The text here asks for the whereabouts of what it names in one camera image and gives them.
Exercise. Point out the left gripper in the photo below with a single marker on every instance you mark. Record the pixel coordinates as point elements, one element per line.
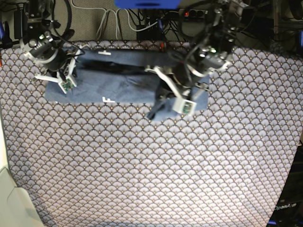
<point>190,69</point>

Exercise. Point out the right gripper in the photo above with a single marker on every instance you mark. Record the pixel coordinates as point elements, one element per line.
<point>44,50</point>

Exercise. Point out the blue T-shirt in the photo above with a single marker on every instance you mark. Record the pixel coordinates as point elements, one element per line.
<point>119,77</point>

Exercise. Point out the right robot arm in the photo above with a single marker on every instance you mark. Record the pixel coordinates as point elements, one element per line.
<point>37,12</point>

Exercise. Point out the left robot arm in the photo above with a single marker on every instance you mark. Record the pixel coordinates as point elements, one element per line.
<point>219,30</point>

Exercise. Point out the black power adapter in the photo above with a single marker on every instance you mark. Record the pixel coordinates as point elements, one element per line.
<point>18,24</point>

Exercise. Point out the red and black clamp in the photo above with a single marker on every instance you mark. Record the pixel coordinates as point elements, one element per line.
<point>164,46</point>

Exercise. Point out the black power strip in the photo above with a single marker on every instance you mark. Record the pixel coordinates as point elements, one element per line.
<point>195,13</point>

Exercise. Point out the blue box at top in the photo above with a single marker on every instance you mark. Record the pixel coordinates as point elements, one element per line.
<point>147,4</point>

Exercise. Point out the fan-patterned tablecloth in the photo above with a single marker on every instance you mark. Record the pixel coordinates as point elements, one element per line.
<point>96,165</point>

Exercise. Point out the black OpenArm base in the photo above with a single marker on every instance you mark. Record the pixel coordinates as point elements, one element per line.
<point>288,211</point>

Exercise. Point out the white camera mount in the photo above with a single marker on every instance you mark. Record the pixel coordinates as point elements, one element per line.
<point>185,102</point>
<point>64,77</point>

